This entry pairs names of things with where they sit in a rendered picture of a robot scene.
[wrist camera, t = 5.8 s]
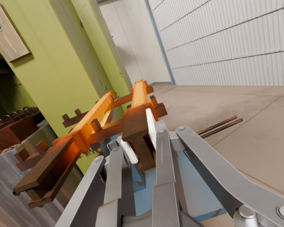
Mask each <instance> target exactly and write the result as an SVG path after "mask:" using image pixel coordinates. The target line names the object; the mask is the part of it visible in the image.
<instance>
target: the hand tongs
mask: <svg viewBox="0 0 284 227"><path fill-rule="evenodd" d="M236 118H237V116H233V117H231V118H229V119H226V120H224V121H222V122H220V123H218V124H216V125H213V126H211V127H209V128H207V129H204V130H202V131H200V132H197V134H198V135H201V134H203V133H205V132H207V131H210V130H212V129H214V128H216V127H219V126H221V125H223V124H225V123H228V122H230V121H232V120H234V119H236ZM242 121H243V119H242V118H241V119H238V120H236V121H234V122H232V123H229V124H227V125H225V126H223V127H220V128H218V129H216V130H213V131H211V132H209V133H207V134H205V135H203V136H200V137H201V138H202V139H204V138H206V137H209V136H211V135H213V134H215V133H218V132H220V131H222V130H224V129H226V128H229V127H231V126H233V125H235V124H237V123H240V122H242Z"/></svg>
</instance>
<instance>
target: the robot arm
mask: <svg viewBox="0 0 284 227"><path fill-rule="evenodd" d="M146 115H147V124H148V131H149V132H148V134H149V136H150V139H151V141H152V143H153V145H154V148H155V150H156V186H154V187H153V195H152V209H151V210H149V211H147V212H146V213H144V214H142V215H140V216H136V209H135V199H134V190H133V177H132V167H131V164H130V162H131V163H132V164H136V163H138V154H137V153H136V151H135V148H134V146H133V145H132V143H131V141H130V142H124V141H122V139H121V138H122V135H121V136H119V137H118V138H117V140H113V141H111V142H109V143H108V144H107V147H108V149H109V151H110V155H109V156H107V157H105V158H104V156H103V155H101V156H98V157H96V158H95V159H94V160H93V162H92V163H91V165H90V167H89V168H88V170H87V172H86V173H85V175H84V177H83V179H82V180H81V182H80V184H79V185H78V187H77V189H76V191H75V193H74V194H73V196H72V198H71V199H70V201H69V203H68V204H67V206H66V208H65V210H64V211H63V213H62V215H61V216H60V218H59V220H58V222H57V223H56V225H55V227H205V226H203V225H202V224H200V223H199V222H198V221H197V220H195V219H194V218H193V217H191V216H190V215H189V214H188V209H187V204H186V200H185V195H184V190H183V184H182V179H181V174H180V169H179V164H178V158H177V157H178V155H177V152H176V151H180V150H183V152H184V154H185V155H186V157H187V158H188V159H189V161H190V162H191V163H192V165H193V166H194V168H195V169H196V170H197V171H198V173H199V174H200V176H201V177H202V178H203V180H204V181H205V183H206V184H207V185H208V186H209V188H210V189H211V191H212V192H213V193H214V195H215V196H216V197H217V199H218V200H219V202H220V203H221V204H222V205H223V207H224V208H225V210H226V211H227V212H228V214H229V215H230V216H231V218H232V219H233V222H234V226H235V227H284V197H282V196H280V195H278V194H276V193H274V192H272V191H270V190H268V189H266V188H264V187H262V186H260V185H258V184H256V183H254V182H252V181H250V180H248V179H247V178H246V177H245V176H244V175H243V174H242V173H240V172H239V171H238V170H237V169H236V168H235V167H234V166H233V165H232V164H231V163H229V162H228V161H227V160H226V159H225V158H224V157H223V156H221V155H220V154H219V153H218V152H217V151H216V150H215V149H213V148H212V147H211V146H210V145H209V144H208V143H207V142H205V141H204V140H203V139H202V138H201V137H200V136H199V135H198V134H197V133H196V132H194V131H193V130H192V129H191V128H190V127H189V126H187V125H181V126H179V127H177V128H176V129H175V131H174V132H170V131H168V129H167V126H166V124H165V122H164V121H163V120H160V121H158V122H156V121H155V119H154V116H153V114H152V112H151V109H150V108H148V109H146ZM129 161H130V162H129ZM99 176H100V177H101V179H100V177H99Z"/></svg>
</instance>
